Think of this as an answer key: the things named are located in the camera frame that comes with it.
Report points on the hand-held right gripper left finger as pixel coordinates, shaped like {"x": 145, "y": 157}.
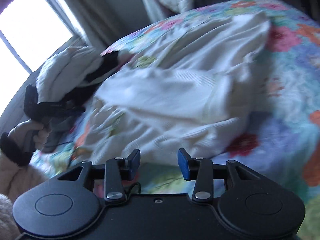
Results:
{"x": 135, "y": 160}

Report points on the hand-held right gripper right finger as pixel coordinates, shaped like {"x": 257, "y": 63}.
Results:
{"x": 182, "y": 162}

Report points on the white waffle knit garment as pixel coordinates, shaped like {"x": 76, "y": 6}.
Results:
{"x": 175, "y": 87}

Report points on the person's left hand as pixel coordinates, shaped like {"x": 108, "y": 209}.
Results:
{"x": 21, "y": 128}

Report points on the white fluffy blanket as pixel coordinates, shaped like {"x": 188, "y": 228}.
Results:
{"x": 62, "y": 72}

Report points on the black cloth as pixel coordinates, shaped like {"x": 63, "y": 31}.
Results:
{"x": 107, "y": 62}

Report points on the window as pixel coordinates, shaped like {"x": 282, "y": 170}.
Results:
{"x": 32, "y": 30}

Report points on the person's beige fluffy clothing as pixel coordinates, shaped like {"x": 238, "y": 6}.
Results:
{"x": 6, "y": 212}

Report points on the beige curtain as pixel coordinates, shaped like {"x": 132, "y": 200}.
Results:
{"x": 105, "y": 12}

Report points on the floral quilt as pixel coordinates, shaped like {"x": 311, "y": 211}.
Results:
{"x": 287, "y": 92}

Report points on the white hanging cloth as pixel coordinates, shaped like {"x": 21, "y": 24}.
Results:
{"x": 150, "y": 5}

